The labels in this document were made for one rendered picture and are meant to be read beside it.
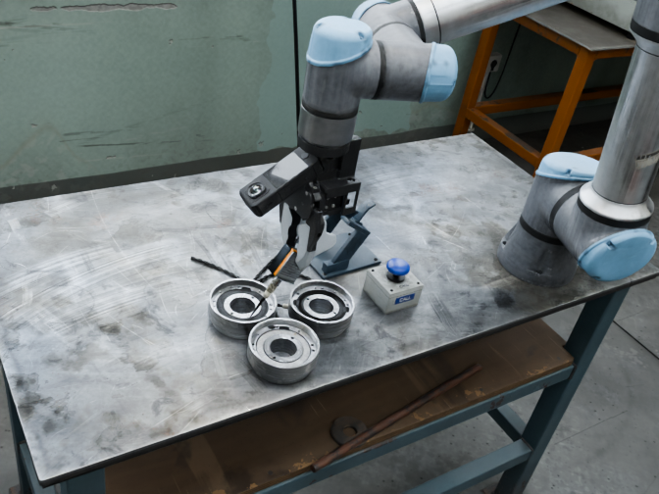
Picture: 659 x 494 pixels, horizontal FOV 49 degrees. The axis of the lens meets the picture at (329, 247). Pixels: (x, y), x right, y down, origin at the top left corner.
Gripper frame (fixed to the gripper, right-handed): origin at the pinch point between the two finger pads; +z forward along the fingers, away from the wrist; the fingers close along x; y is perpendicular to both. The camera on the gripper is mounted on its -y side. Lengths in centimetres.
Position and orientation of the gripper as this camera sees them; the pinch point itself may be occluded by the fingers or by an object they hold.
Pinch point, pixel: (292, 257)
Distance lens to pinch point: 106.8
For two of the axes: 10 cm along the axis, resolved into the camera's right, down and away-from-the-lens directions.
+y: 8.2, -2.2, 5.3
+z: -1.5, 8.0, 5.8
